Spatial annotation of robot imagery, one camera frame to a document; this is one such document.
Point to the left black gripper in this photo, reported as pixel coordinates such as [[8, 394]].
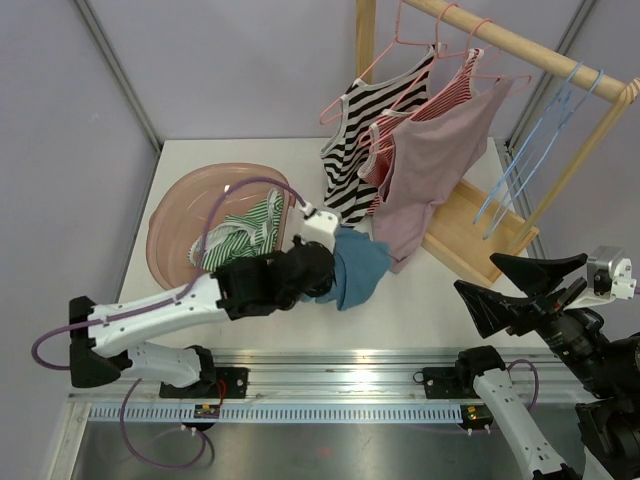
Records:
[[324, 286]]

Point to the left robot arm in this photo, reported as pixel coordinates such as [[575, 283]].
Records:
[[110, 342]]

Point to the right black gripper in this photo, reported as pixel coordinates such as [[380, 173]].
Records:
[[494, 311]]

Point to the green striped tank top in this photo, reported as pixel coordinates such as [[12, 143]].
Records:
[[250, 235]]

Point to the mauve tank top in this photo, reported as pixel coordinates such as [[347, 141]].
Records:
[[432, 152]]

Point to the blue hanger of teal top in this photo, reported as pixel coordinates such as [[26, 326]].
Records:
[[530, 145]]

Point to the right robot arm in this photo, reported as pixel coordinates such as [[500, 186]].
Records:
[[608, 370]]

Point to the aluminium rail frame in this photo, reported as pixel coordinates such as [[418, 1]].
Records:
[[313, 352]]

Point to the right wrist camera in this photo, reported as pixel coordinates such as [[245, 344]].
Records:
[[609, 278]]

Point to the teal tank top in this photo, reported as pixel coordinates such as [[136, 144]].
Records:
[[360, 263]]

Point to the white slotted cable duct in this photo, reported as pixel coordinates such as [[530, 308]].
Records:
[[437, 413]]

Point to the blue hanger of green top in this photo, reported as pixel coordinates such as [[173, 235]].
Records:
[[550, 135]]

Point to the wooden clothes rack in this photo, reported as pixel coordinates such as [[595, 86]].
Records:
[[453, 240]]

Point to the pink plastic basin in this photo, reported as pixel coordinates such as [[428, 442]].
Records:
[[182, 215]]

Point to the pink hanger of black top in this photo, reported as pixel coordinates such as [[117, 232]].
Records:
[[366, 61]]

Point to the black white striped tank top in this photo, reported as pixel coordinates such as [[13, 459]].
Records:
[[343, 154]]

